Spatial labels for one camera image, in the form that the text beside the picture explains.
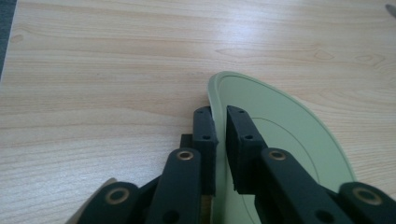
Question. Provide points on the green plate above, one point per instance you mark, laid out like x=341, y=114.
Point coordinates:
x=280, y=105

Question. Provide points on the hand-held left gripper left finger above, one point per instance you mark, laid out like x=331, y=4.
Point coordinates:
x=204, y=146

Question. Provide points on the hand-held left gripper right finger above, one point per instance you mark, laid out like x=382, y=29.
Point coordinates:
x=246, y=155

